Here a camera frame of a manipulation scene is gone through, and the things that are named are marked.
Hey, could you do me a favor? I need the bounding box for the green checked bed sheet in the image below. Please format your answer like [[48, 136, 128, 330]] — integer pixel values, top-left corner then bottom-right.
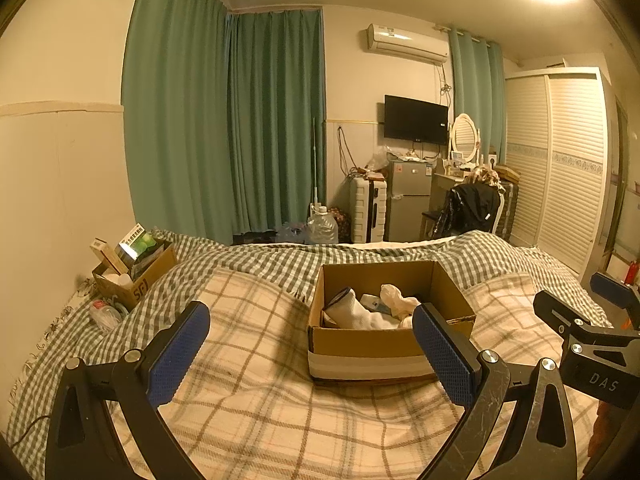
[[5, 227, 616, 461]]

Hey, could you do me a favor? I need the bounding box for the brown cardboard box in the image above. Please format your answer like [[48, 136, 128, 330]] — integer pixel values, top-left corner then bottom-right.
[[306, 260, 477, 387]]

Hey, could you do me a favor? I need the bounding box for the large clear water jug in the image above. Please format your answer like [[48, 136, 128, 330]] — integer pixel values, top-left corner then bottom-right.
[[306, 205, 339, 245]]

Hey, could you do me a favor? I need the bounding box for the white sock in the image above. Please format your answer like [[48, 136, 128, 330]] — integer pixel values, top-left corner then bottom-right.
[[321, 287, 396, 331]]

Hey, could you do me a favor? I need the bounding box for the white ribbed suitcase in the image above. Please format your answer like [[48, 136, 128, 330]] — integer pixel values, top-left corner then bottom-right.
[[350, 177, 388, 243]]

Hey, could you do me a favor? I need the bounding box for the dark green corner curtain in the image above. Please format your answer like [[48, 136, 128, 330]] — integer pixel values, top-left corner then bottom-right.
[[227, 9, 328, 241]]

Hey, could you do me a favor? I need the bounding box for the person's right hand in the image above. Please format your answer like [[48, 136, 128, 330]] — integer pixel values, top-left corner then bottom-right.
[[590, 402, 617, 461]]

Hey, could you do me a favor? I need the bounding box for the green product box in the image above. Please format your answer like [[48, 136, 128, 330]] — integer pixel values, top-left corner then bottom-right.
[[117, 222, 153, 268]]

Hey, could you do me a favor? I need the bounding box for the clear plastic bottle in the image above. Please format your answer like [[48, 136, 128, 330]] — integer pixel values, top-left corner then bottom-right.
[[89, 297, 123, 331]]

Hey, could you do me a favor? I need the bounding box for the black jacket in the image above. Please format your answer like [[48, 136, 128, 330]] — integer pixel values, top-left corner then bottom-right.
[[434, 182, 502, 238]]

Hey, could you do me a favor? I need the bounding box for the grey small fridge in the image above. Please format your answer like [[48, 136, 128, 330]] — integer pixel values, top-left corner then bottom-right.
[[386, 159, 435, 242]]

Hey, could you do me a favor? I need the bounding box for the black cable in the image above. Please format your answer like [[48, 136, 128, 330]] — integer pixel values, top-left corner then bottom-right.
[[7, 412, 51, 448]]

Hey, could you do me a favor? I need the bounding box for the narrow light green curtain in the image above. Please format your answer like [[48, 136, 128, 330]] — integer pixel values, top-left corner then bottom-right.
[[447, 27, 506, 151]]

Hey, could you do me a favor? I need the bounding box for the dark patterned suitcase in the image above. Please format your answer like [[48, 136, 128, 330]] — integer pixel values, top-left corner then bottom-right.
[[497, 180, 521, 241]]

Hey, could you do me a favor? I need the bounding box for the slim tan box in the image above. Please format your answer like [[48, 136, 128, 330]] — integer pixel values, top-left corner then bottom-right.
[[90, 237, 126, 276]]

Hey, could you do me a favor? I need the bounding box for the white air conditioner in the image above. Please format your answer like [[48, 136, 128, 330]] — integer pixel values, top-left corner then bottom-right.
[[367, 23, 450, 65]]

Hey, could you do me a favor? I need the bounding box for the white tissue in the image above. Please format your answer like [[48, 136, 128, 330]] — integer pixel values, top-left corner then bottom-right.
[[380, 284, 421, 318]]

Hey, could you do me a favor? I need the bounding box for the black wall television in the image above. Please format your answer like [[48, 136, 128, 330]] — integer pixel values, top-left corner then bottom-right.
[[384, 95, 449, 144]]

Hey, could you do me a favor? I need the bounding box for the white oval mirror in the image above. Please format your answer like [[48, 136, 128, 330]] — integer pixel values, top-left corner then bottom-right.
[[450, 112, 478, 161]]

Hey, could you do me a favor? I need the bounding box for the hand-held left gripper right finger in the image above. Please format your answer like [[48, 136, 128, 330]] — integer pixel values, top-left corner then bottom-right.
[[411, 302, 581, 480]]

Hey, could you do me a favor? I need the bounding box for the small printed cardboard box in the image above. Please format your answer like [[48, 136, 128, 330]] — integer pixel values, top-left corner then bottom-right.
[[92, 245, 179, 311]]

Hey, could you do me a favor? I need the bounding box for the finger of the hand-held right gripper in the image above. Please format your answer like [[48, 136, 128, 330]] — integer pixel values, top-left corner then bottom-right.
[[590, 271, 640, 332], [532, 290, 618, 346]]

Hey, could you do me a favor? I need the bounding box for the wide green curtain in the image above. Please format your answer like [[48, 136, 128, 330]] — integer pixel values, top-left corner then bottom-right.
[[121, 0, 236, 241]]

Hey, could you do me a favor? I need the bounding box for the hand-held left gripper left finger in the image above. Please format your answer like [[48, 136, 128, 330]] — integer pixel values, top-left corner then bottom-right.
[[45, 301, 211, 480]]

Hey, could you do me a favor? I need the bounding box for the white louvred wardrobe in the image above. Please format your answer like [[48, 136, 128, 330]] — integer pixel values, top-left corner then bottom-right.
[[504, 66, 621, 281]]

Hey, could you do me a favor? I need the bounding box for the floral bag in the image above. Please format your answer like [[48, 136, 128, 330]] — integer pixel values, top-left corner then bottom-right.
[[332, 207, 351, 241]]

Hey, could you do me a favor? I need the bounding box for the cream plaid blanket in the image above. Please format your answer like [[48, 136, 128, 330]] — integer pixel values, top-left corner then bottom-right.
[[107, 260, 613, 480]]

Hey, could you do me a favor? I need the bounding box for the white mop pole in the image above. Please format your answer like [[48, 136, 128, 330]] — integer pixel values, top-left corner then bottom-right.
[[311, 117, 321, 208]]

